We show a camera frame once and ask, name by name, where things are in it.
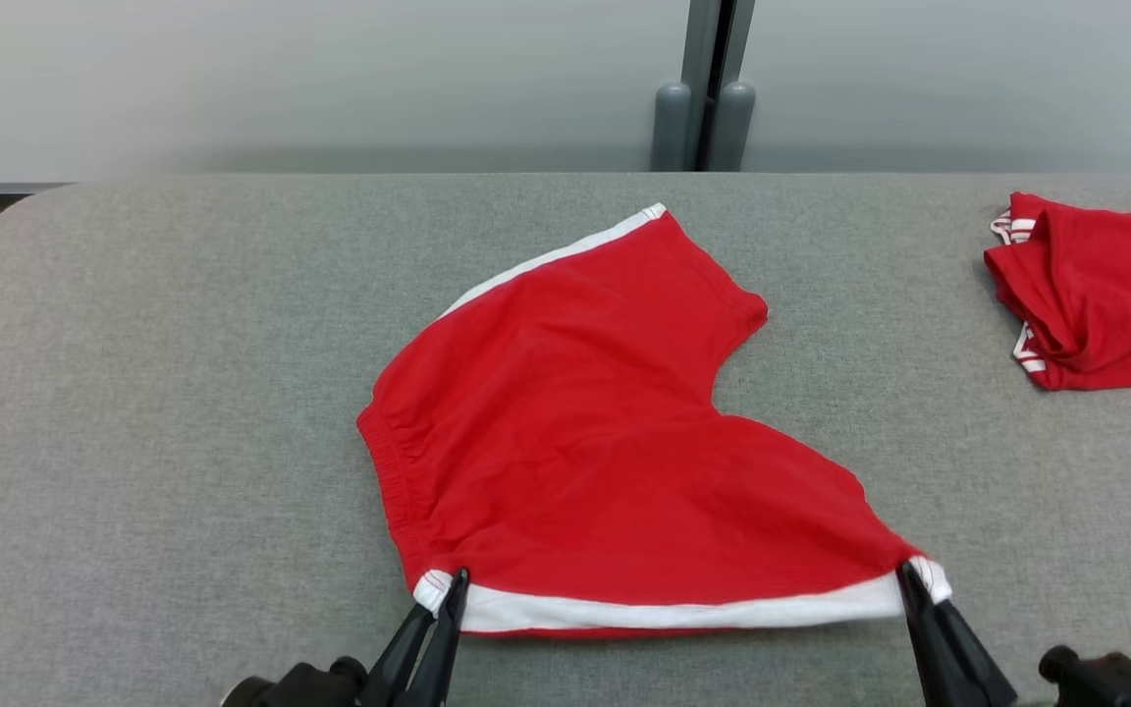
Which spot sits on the grey upright partition post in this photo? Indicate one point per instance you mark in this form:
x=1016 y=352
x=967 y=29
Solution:
x=703 y=49

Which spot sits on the grey fabric padded surface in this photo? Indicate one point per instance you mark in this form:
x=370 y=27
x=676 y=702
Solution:
x=183 y=393

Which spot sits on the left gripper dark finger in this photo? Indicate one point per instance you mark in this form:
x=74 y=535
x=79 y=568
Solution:
x=397 y=663
x=443 y=648

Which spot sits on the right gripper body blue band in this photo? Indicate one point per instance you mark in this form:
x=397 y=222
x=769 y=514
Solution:
x=1027 y=701

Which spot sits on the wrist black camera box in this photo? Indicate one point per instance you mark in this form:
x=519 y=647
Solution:
x=1110 y=679
x=325 y=685

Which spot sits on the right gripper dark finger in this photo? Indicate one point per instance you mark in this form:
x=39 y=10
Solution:
x=929 y=648
x=978 y=668

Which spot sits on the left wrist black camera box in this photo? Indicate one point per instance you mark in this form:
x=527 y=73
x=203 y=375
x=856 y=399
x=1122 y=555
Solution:
x=325 y=685

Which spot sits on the red Bulls jersey white sleeves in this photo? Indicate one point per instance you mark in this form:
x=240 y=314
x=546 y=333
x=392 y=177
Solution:
x=1105 y=295

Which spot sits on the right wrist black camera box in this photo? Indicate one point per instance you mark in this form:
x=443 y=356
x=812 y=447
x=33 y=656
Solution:
x=1110 y=679

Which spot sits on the red shorts white trim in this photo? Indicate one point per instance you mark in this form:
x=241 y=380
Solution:
x=605 y=442

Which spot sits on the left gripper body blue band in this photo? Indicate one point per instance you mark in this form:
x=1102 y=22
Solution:
x=249 y=693

